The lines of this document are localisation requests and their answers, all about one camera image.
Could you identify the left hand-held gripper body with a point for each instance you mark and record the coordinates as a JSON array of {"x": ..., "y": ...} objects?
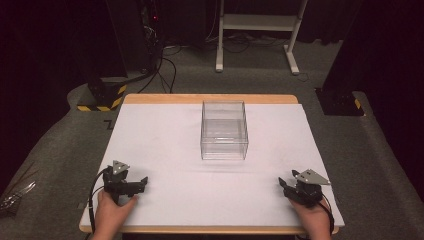
[{"x": 117, "y": 181}]

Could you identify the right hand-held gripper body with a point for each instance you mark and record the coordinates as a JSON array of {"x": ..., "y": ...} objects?
[{"x": 306, "y": 190}]

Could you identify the person's right hand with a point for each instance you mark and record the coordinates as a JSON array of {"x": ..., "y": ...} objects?
[{"x": 313, "y": 221}]

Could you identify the person's left hand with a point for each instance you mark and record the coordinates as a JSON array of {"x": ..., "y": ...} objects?
[{"x": 111, "y": 215}]

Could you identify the white table mat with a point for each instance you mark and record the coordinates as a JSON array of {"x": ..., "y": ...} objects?
[{"x": 173, "y": 160}]

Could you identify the clear plastic box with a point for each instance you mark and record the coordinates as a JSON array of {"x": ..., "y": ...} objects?
[{"x": 224, "y": 131}]

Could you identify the black yellow striped stand base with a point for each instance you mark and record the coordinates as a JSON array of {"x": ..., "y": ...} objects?
[{"x": 106, "y": 95}]

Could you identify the wooden table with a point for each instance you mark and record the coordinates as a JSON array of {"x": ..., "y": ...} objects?
[{"x": 200, "y": 98}]

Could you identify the black computer tower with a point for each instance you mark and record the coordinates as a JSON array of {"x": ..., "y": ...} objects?
[{"x": 151, "y": 33}]

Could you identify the white metal stand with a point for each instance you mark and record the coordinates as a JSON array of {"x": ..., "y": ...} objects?
[{"x": 258, "y": 22}]

